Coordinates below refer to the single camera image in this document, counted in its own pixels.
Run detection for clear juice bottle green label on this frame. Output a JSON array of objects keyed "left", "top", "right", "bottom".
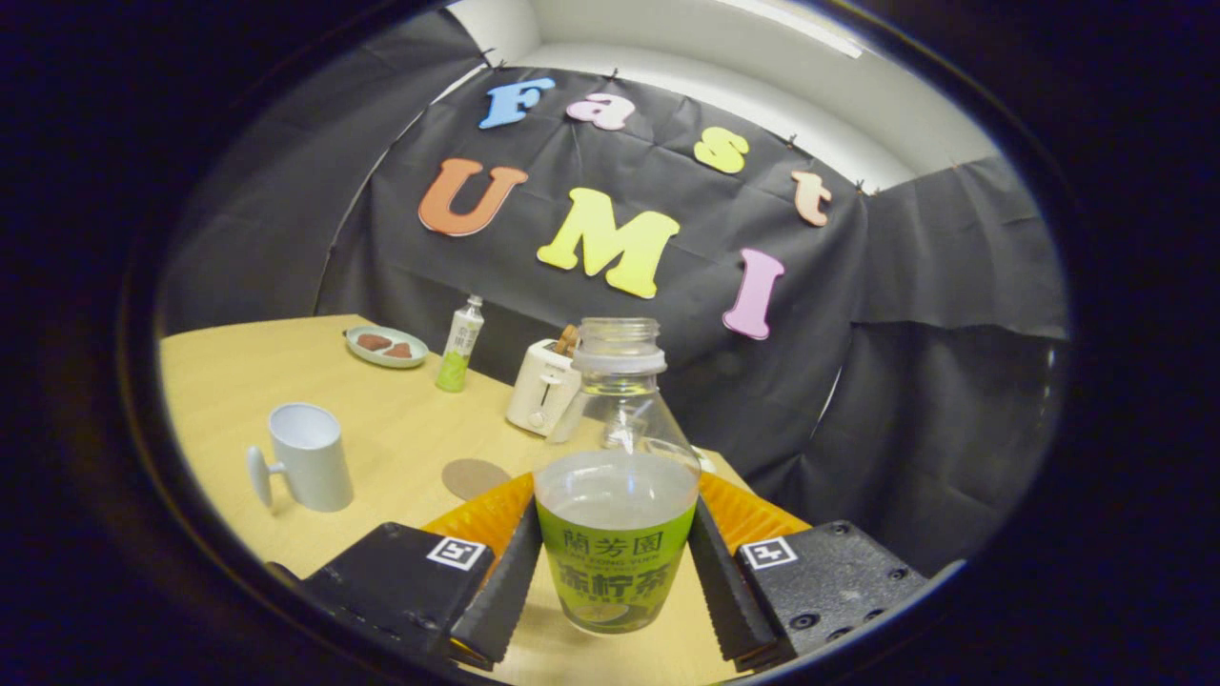
[{"left": 533, "top": 317, "right": 702, "bottom": 636}]

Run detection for white cup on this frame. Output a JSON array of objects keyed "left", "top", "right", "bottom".
[{"left": 247, "top": 402, "right": 355, "bottom": 514}]

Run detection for round brown coaster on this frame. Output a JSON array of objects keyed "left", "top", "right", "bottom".
[{"left": 441, "top": 458, "right": 513, "bottom": 502}]

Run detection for pale green plate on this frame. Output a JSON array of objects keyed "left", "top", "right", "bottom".
[{"left": 344, "top": 325, "right": 430, "bottom": 370}]

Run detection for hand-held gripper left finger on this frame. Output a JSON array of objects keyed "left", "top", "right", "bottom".
[{"left": 267, "top": 472, "right": 544, "bottom": 668}]

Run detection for black backdrop cloth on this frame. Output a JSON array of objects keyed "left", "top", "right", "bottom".
[{"left": 157, "top": 10, "right": 1068, "bottom": 577}]

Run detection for wooden table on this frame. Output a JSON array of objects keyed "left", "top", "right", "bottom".
[{"left": 159, "top": 314, "right": 763, "bottom": 685}]

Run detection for slim bottle white green label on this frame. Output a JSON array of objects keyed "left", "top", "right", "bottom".
[{"left": 436, "top": 294, "right": 485, "bottom": 393}]

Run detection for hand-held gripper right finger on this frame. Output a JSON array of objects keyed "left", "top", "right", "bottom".
[{"left": 688, "top": 472, "right": 930, "bottom": 673}]

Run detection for ceiling light panel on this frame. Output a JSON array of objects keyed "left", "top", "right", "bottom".
[{"left": 734, "top": 0, "right": 864, "bottom": 58}]

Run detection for white toaster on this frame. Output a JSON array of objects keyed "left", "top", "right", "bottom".
[{"left": 505, "top": 338, "right": 583, "bottom": 437}]

